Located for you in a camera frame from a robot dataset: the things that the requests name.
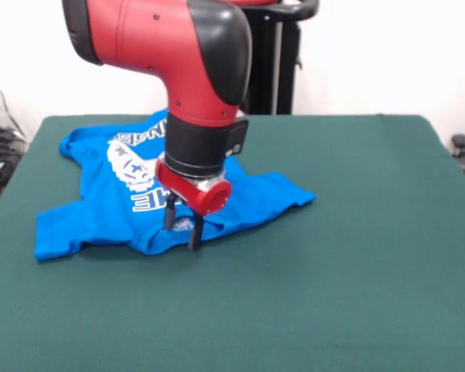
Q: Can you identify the blue printed t-shirt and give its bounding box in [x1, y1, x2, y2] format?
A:
[33, 108, 318, 263]

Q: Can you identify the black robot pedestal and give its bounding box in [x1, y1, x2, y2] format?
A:
[239, 0, 321, 116]

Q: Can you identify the black cable bundle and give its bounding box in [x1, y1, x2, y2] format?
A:
[0, 70, 30, 203]

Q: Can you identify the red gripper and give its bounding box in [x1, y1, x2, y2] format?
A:
[154, 158, 233, 252]

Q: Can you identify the dark green table cloth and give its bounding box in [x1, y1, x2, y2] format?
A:
[0, 114, 465, 372]

